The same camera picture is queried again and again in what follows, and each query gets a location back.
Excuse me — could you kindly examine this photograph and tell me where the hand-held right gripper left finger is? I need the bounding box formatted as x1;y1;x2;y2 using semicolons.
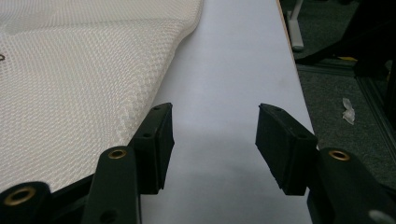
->
128;102;176;196

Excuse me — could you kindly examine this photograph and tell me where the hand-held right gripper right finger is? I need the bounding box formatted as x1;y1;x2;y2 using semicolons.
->
254;103;319;197

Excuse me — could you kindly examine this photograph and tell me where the cream mesh laundry bag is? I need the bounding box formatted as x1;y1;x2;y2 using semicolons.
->
0;0;205;194

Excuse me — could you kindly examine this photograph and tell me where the crumpled white tissue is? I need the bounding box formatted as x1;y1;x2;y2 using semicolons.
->
341;97;357;126

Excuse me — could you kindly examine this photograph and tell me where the white foam board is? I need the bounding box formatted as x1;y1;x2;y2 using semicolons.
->
139;0;316;224

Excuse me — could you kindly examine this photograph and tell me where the wooden table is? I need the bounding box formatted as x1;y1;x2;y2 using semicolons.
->
275;0;316;133

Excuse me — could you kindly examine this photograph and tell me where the black metal stand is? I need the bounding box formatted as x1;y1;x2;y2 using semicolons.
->
294;0;396;78

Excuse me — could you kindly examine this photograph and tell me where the aluminium floor rail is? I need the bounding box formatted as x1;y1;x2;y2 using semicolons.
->
295;58;396;155

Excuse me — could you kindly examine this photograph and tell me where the white metal desk frame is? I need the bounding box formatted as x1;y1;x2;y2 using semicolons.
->
285;0;305;52

